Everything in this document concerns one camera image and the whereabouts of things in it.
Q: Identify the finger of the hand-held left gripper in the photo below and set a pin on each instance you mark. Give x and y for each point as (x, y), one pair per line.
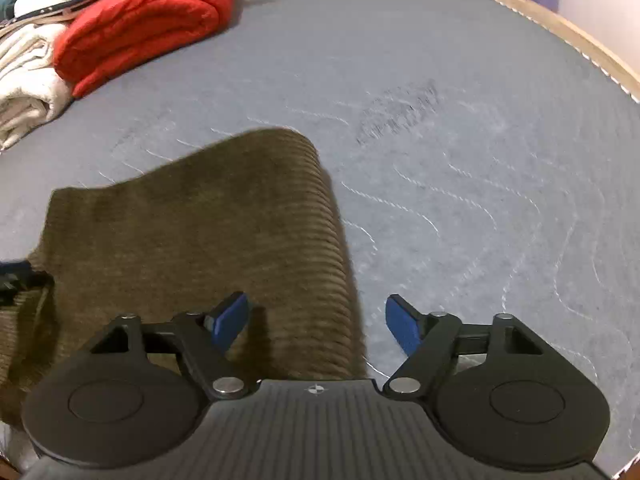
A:
(20, 280)

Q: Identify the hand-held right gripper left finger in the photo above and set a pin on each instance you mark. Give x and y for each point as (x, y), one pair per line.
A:
(230, 321)

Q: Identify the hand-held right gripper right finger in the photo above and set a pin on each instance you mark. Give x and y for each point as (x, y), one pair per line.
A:
(402, 326)

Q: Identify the cream white folded cloth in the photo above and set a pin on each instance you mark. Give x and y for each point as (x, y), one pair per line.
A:
(25, 90)

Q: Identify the blue-grey quilted mattress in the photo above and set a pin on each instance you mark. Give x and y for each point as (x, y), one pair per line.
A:
(450, 110)

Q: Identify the red puffer jacket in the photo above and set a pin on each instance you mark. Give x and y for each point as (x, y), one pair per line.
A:
(145, 20)

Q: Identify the wooden bed frame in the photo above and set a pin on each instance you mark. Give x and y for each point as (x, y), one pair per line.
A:
(575, 30)

